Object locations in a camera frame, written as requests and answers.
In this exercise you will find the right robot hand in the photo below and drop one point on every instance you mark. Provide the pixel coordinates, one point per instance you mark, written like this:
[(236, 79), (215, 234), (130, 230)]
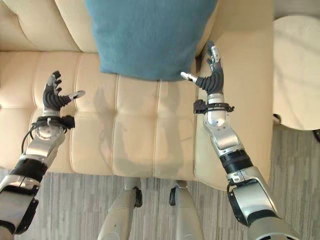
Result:
[(214, 78)]

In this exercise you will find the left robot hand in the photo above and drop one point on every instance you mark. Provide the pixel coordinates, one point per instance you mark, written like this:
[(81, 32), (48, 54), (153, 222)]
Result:
[(53, 97)]

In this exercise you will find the blue cushion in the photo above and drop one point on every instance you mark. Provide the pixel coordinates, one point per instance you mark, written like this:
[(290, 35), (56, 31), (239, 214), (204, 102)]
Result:
[(147, 37)]

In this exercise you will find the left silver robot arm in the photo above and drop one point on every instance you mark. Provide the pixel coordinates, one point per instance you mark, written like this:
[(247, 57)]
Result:
[(30, 160)]

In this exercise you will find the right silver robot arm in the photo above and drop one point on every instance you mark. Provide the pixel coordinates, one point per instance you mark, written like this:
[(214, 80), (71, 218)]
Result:
[(240, 170)]

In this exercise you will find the cream leather sofa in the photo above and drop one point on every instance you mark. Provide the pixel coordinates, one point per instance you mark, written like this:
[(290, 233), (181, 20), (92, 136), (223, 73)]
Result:
[(125, 100)]

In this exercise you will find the left silver robot leg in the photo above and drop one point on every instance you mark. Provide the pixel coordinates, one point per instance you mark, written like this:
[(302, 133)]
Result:
[(122, 212)]

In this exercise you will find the silver robot leg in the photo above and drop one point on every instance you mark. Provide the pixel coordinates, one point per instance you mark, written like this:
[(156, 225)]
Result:
[(122, 212), (186, 212)]

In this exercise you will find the right silver robot leg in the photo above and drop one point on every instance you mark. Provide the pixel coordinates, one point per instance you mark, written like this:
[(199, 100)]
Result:
[(186, 212)]

